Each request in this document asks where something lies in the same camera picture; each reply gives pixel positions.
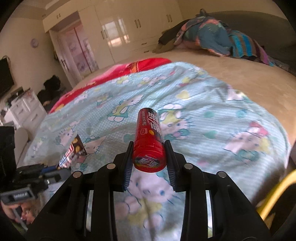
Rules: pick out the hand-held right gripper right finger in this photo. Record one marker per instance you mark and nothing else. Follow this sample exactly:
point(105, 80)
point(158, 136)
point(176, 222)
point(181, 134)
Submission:
point(170, 173)

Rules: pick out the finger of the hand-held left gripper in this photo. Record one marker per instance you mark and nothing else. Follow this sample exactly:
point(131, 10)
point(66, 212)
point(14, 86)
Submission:
point(55, 172)

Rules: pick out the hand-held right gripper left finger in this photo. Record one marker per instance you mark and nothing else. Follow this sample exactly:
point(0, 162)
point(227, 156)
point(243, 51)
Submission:
point(128, 173)

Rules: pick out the brown chocolate bar wrapper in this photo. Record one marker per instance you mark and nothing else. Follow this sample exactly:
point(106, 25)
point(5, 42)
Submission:
point(74, 150)

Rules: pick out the red candy tube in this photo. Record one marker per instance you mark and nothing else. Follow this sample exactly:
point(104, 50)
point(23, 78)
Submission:
point(148, 139)

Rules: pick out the black bin with yellow rim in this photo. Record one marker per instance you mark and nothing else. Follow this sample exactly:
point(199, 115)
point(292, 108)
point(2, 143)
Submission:
point(277, 190)

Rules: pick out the person's left hand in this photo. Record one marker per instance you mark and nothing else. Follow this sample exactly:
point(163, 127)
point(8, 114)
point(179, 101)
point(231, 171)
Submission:
point(31, 212)

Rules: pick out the light blue cartoon blanket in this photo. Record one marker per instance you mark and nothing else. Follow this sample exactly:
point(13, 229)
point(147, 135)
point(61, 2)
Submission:
point(185, 111)

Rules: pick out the white drawer cabinet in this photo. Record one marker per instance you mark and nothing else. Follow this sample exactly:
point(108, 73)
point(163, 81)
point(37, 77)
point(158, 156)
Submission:
point(27, 111)

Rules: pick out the black bag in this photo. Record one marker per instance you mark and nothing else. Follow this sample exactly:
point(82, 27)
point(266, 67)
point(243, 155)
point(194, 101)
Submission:
point(52, 92)

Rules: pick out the black television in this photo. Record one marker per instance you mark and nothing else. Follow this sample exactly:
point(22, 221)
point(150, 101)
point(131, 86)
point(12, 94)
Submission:
point(5, 78)

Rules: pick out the white door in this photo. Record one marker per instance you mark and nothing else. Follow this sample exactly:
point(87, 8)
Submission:
point(61, 67)

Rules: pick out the red blanket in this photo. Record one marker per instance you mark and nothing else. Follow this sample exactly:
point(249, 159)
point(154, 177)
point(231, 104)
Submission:
point(143, 67)

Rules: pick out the beige bed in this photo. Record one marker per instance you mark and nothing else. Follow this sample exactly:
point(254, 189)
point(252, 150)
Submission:
point(254, 88)

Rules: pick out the brown cloth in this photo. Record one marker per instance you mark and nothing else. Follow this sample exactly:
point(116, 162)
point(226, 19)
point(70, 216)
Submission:
point(167, 42)

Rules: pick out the blue floral quilt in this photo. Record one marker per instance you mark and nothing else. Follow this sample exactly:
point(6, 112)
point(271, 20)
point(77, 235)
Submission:
point(203, 34)

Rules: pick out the striped towel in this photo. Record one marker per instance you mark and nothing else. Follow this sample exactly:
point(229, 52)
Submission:
point(247, 48)

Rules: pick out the cream glossy wardrobe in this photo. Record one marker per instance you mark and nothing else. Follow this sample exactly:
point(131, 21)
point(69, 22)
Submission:
point(129, 20)

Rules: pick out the dark patterned cloth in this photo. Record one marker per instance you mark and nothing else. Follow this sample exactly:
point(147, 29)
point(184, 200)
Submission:
point(279, 64)

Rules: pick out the round purple wall clock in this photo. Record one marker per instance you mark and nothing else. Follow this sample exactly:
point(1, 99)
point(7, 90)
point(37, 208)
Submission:
point(34, 42)

